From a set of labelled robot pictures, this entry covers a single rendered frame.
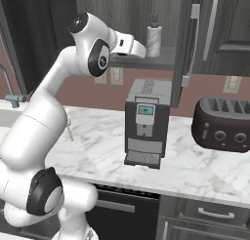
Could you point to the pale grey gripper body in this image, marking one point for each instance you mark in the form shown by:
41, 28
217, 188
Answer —
139, 49

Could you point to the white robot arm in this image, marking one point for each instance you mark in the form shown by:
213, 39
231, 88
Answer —
42, 120

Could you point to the white marble soap dispenser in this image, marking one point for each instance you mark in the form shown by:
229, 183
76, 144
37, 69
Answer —
154, 40

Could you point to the open grey cabinet door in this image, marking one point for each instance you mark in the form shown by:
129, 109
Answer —
184, 55

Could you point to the closed grey cabinet door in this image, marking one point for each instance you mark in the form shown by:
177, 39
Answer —
232, 26

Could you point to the open dark cabinet door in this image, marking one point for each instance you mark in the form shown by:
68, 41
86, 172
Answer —
32, 29

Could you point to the grey sink tap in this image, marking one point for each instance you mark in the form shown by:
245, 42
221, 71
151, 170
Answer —
14, 98

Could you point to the pale sink basin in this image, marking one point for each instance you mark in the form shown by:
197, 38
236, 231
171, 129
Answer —
8, 117

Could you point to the grey black coffee machine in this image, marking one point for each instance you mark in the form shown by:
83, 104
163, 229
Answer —
146, 127

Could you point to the dark brown four-slot toaster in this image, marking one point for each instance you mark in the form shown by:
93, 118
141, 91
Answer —
223, 127

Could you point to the black dishwasher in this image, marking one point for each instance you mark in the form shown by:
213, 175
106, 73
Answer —
130, 214

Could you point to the grey drawer front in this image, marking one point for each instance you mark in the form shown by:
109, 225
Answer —
215, 212

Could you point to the grey base cupboard door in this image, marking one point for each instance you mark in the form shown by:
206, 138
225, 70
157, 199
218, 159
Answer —
201, 230

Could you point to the dark grey wall cabinet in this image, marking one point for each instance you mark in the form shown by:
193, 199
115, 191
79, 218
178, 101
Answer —
136, 19

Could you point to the white wall outlet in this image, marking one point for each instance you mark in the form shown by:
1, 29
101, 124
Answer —
232, 84
116, 76
101, 78

